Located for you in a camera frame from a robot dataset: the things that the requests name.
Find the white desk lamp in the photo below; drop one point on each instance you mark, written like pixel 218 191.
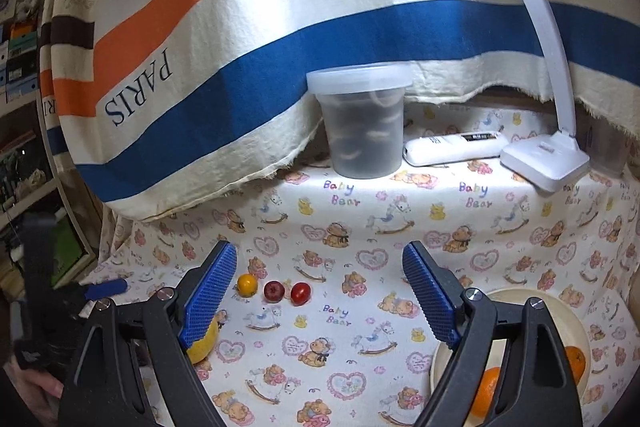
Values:
pixel 547 157

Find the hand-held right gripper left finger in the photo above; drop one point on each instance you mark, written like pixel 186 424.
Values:
pixel 210 297

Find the large orange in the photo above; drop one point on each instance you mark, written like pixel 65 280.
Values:
pixel 487 388

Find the small red apple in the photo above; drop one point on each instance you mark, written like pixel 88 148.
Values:
pixel 274 292
pixel 300 293

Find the small orange kumquat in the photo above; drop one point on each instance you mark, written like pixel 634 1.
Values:
pixel 247 285

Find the striped cream cloth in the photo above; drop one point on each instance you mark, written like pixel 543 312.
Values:
pixel 300 7

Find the person's left hand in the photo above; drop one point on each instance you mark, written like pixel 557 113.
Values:
pixel 35 394

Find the yellow pomelo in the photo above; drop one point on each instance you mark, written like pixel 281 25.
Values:
pixel 207 344

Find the clear lidded plastic container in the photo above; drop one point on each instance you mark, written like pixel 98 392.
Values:
pixel 362 132

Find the green framed board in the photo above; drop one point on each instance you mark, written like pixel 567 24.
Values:
pixel 67 249

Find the white paper plate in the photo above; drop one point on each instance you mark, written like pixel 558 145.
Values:
pixel 505 307

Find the bear print table cloth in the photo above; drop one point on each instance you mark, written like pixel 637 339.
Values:
pixel 350 217

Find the white remote control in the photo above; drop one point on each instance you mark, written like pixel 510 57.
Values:
pixel 450 149

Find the medium orange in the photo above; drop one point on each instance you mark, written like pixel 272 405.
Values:
pixel 576 363

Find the green storage box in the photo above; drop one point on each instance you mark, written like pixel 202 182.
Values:
pixel 24 44

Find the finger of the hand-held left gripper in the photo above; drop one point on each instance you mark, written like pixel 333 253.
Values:
pixel 107 289

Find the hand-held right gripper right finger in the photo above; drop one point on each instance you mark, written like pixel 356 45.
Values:
pixel 430 297

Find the storage shelf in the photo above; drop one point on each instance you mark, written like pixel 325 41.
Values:
pixel 20 142

